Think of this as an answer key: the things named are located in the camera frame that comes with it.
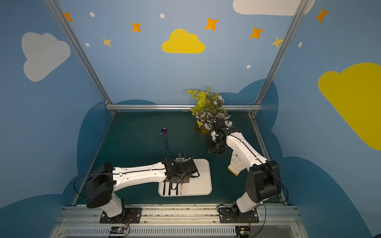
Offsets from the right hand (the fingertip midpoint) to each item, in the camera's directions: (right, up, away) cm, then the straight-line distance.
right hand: (211, 149), depth 86 cm
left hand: (-14, -14, -5) cm, 21 cm away
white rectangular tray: (-6, -21, -2) cm, 22 cm away
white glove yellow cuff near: (+17, -11, +5) cm, 21 cm away
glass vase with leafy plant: (0, +25, +12) cm, 28 cm away
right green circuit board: (+15, -38, -14) cm, 43 cm away
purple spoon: (-21, -13, -25) cm, 35 cm away
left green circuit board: (-48, -38, -15) cm, 63 cm away
